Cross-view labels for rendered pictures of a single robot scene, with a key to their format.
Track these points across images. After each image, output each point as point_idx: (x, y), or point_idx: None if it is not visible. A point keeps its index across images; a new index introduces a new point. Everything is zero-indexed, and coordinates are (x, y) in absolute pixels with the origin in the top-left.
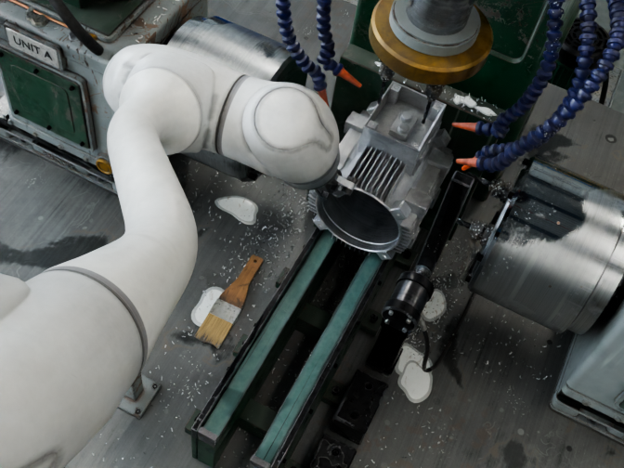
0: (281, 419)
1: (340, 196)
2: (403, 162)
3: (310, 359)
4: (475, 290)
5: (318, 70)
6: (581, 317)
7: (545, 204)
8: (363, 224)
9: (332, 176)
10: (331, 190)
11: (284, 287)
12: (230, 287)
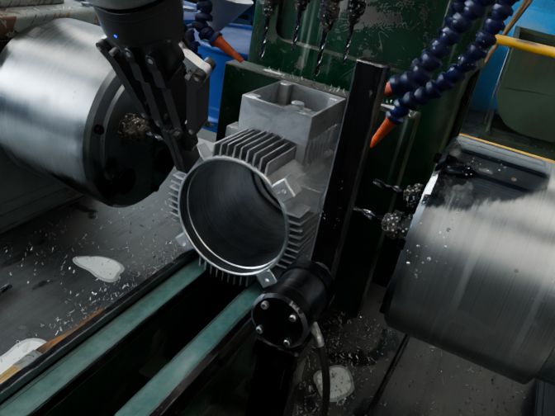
0: None
1: (196, 123)
2: (292, 144)
3: (131, 402)
4: (397, 306)
5: (190, 30)
6: None
7: (490, 160)
8: (243, 252)
9: (172, 25)
10: (187, 133)
11: (116, 306)
12: (57, 338)
